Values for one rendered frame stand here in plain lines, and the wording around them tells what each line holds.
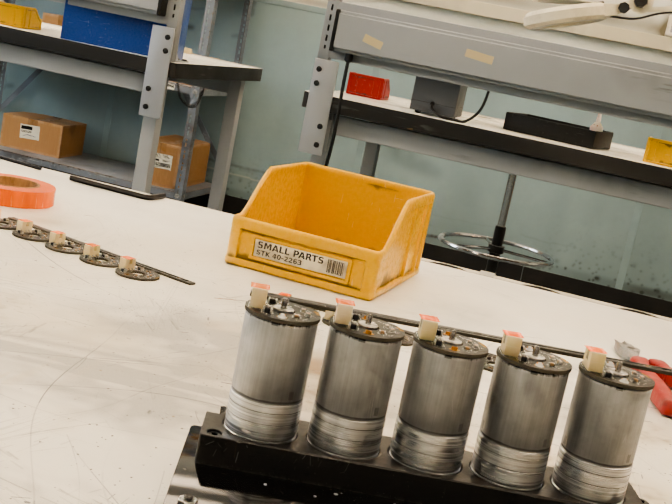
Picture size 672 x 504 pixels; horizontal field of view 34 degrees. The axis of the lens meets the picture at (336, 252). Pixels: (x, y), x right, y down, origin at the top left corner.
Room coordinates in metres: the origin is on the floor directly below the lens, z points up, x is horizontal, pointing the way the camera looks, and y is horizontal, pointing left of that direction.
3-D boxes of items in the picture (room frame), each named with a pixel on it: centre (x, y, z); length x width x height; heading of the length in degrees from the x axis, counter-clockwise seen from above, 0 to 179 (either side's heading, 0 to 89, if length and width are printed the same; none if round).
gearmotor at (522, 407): (0.35, -0.07, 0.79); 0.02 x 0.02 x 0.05
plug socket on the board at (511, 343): (0.35, -0.06, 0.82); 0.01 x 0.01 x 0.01; 2
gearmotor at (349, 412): (0.35, -0.01, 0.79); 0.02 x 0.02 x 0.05
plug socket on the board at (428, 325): (0.35, -0.04, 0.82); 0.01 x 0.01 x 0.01; 2
